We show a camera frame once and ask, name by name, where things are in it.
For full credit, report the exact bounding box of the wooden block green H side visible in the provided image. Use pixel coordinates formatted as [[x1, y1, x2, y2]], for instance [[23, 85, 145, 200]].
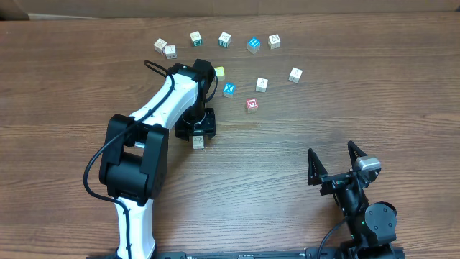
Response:
[[190, 31, 203, 47]]

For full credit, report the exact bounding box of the plain wooden block far-left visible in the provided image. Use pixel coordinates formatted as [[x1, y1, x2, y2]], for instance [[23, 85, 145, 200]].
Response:
[[154, 38, 167, 55]]

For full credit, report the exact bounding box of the plain wooden block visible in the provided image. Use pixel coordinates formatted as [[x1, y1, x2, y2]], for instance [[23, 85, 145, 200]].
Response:
[[154, 38, 167, 55], [192, 136, 205, 150], [288, 68, 303, 83]]

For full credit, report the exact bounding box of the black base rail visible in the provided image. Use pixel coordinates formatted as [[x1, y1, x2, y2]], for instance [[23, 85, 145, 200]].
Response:
[[86, 248, 405, 259]]

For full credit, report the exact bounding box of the wooden block far right top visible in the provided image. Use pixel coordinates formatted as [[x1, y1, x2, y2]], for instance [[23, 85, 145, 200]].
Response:
[[268, 34, 281, 50]]

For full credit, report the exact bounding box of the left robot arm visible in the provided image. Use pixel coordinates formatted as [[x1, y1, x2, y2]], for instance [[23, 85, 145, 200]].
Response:
[[94, 59, 218, 258]]

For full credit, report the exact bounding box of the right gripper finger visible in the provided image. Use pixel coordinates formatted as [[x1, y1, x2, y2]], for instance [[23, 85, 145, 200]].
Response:
[[308, 148, 328, 186], [347, 140, 367, 169]]

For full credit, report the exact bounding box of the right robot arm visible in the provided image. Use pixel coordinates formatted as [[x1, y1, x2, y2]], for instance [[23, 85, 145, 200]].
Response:
[[305, 140, 405, 259]]

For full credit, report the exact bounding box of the red number 3 block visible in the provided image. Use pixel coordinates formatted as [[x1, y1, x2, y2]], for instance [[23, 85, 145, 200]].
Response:
[[246, 98, 259, 113]]

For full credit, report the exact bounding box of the yellow top block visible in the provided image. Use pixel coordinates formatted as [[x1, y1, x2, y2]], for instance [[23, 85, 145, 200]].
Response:
[[214, 66, 225, 82]]

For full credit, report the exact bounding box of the cardboard strip at table back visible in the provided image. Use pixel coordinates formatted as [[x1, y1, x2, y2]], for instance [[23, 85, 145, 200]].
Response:
[[1, 0, 459, 20]]

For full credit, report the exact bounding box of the blue top block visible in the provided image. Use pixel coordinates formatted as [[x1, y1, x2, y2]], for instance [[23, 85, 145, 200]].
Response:
[[247, 37, 261, 54]]

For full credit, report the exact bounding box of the plain wooden block right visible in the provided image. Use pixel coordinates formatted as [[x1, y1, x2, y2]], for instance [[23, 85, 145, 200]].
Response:
[[288, 68, 303, 83]]

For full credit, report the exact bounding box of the wooden block teal side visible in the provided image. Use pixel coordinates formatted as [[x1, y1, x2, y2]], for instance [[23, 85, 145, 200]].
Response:
[[218, 32, 231, 48]]

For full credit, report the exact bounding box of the wooden block red-edged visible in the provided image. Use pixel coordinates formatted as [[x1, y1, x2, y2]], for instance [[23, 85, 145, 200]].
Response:
[[165, 45, 178, 60]]

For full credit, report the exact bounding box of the wooden letter A block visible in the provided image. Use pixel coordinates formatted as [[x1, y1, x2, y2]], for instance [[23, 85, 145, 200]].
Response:
[[255, 78, 268, 92]]

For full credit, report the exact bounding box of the blue X block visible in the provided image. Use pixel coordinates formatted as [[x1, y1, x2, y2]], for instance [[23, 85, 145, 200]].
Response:
[[223, 83, 236, 98]]

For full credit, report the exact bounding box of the plain wooden block front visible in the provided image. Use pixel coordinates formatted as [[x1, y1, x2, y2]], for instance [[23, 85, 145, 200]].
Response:
[[192, 136, 205, 150]]

